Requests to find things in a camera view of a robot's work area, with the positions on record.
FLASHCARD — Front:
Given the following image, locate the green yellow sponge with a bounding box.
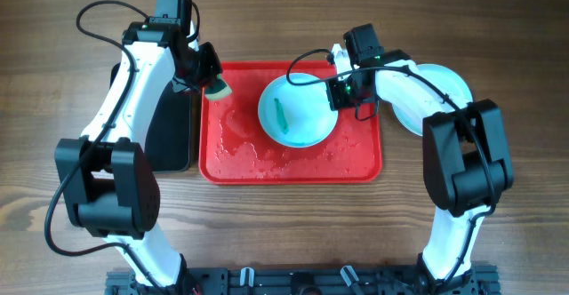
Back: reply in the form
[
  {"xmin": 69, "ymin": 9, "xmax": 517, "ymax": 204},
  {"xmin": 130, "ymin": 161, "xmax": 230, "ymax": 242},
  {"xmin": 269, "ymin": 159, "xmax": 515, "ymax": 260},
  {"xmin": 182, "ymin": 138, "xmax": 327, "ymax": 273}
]
[{"xmin": 204, "ymin": 74, "xmax": 232, "ymax": 101}]

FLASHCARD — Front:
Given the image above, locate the light blue plate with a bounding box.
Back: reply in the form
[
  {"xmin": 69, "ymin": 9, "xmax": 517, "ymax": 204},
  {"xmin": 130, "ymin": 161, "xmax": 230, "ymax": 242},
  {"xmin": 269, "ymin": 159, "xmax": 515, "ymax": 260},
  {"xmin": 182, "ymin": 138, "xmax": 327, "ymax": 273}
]
[
  {"xmin": 392, "ymin": 63, "xmax": 474, "ymax": 137},
  {"xmin": 258, "ymin": 73, "xmax": 339, "ymax": 148}
]

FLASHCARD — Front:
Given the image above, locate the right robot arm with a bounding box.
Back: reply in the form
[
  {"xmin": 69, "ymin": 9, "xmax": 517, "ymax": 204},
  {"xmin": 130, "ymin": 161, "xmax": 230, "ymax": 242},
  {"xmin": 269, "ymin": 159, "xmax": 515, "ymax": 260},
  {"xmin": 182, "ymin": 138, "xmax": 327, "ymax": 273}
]
[{"xmin": 327, "ymin": 45, "xmax": 514, "ymax": 294}]

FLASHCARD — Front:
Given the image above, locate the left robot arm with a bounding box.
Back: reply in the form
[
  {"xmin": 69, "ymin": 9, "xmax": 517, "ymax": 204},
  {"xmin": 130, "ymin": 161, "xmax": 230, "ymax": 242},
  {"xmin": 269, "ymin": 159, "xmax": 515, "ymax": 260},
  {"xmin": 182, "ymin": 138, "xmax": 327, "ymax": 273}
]
[{"xmin": 44, "ymin": 19, "xmax": 230, "ymax": 294}]

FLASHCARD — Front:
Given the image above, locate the black rectangular tray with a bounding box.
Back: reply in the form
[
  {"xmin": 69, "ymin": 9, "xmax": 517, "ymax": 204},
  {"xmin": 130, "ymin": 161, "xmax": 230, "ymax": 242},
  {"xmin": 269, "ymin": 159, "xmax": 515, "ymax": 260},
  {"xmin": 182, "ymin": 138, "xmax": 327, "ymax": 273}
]
[{"xmin": 104, "ymin": 61, "xmax": 193, "ymax": 173}]

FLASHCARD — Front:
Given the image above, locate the red plastic tray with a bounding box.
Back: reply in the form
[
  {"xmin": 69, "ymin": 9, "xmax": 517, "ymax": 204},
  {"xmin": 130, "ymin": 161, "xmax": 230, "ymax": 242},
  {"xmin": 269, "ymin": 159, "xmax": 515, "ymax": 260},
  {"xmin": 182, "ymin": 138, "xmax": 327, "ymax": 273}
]
[{"xmin": 198, "ymin": 60, "xmax": 382, "ymax": 185}]

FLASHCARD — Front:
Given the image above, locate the right black cable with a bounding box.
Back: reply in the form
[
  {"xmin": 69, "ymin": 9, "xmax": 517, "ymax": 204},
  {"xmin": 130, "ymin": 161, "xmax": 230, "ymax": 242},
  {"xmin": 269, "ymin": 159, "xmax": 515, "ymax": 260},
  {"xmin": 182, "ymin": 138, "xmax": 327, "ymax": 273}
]
[{"xmin": 285, "ymin": 48, "xmax": 499, "ymax": 287}]

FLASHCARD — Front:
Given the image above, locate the black cable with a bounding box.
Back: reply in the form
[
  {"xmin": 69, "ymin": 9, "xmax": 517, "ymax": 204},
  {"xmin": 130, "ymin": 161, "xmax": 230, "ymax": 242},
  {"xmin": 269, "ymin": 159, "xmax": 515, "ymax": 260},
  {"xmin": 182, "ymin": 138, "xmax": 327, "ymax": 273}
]
[
  {"xmin": 285, "ymin": 48, "xmax": 499, "ymax": 287},
  {"xmin": 44, "ymin": 0, "xmax": 201, "ymax": 258}
]

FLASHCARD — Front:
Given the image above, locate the left black cable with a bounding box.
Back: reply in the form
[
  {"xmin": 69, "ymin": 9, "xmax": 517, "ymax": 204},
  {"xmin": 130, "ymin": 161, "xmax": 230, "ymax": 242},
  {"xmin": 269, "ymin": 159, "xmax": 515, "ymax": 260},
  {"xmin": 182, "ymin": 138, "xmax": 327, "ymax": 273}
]
[{"xmin": 44, "ymin": 0, "xmax": 201, "ymax": 258}]

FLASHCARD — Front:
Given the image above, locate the black aluminium base frame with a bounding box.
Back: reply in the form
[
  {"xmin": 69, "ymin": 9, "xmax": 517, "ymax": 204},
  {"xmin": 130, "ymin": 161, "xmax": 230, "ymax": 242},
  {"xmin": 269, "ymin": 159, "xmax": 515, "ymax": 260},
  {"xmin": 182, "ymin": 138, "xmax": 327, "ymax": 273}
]
[{"xmin": 104, "ymin": 265, "xmax": 501, "ymax": 295}]

